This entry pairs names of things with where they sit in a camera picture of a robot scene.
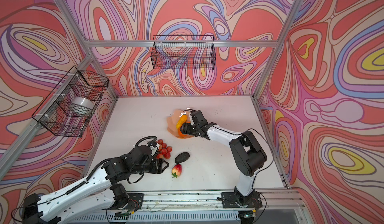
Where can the black wire basket wall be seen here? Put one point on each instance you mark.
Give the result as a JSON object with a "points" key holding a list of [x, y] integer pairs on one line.
{"points": [[183, 52], [55, 114]]}

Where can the black wire basket back wall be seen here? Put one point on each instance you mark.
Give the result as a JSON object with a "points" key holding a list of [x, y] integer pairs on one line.
{"points": [[183, 52]]}

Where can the grey tape roll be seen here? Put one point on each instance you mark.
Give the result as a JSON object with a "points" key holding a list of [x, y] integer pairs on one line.
{"points": [[81, 106]]}

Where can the black wire basket left wall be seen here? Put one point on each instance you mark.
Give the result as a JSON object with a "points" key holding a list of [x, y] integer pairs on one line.
{"points": [[55, 114]]}

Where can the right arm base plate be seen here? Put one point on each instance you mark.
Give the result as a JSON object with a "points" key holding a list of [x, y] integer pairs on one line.
{"points": [[236, 200]]}

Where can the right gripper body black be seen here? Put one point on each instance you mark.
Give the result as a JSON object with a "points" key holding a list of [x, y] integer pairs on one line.
{"points": [[193, 129]]}

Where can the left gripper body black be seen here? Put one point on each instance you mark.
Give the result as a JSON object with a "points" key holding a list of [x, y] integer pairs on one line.
{"points": [[151, 167]]}

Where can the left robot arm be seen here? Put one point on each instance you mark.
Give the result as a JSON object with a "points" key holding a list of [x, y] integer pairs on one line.
{"points": [[101, 189]]}

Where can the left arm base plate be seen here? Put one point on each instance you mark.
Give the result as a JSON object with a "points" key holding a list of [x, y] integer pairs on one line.
{"points": [[132, 201]]}

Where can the pink faceted fruit bowl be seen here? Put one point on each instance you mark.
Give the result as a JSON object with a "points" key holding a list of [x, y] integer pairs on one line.
{"points": [[175, 122]]}

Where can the orange persimmon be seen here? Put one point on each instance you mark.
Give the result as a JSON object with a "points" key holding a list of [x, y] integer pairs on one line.
{"points": [[181, 134]]}

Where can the red lychee bunch with leaf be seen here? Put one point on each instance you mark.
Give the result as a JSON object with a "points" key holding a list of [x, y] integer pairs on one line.
{"points": [[164, 150]]}

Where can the yellow orange mango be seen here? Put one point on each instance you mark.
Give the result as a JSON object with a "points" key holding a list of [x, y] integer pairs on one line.
{"points": [[182, 119]]}

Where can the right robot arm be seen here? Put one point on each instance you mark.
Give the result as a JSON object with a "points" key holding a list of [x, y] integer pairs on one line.
{"points": [[247, 152]]}

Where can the dark avocado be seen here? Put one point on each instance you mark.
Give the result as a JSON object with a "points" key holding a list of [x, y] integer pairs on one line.
{"points": [[182, 157]]}

